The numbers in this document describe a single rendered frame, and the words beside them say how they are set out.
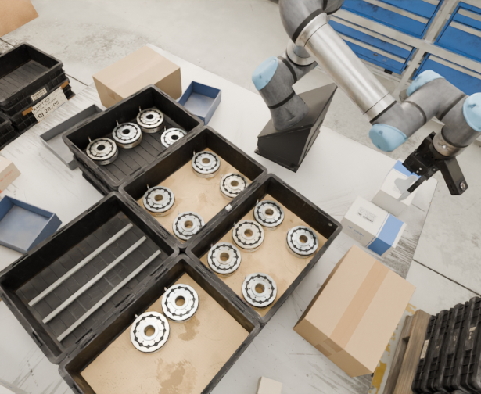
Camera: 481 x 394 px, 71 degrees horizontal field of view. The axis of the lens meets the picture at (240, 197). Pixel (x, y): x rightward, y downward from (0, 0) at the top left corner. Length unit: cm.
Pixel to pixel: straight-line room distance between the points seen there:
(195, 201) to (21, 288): 57
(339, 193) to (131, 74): 101
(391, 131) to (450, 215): 183
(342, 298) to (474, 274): 151
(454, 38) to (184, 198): 208
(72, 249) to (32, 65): 147
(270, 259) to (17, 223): 90
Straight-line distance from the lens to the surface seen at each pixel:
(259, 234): 109
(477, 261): 256
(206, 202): 117
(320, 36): 89
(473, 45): 273
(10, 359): 127
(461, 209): 271
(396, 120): 86
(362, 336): 107
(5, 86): 232
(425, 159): 105
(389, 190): 143
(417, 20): 270
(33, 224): 141
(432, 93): 92
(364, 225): 130
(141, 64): 164
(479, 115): 90
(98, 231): 117
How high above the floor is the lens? 183
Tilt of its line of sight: 57 degrees down
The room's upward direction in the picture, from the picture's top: 9 degrees clockwise
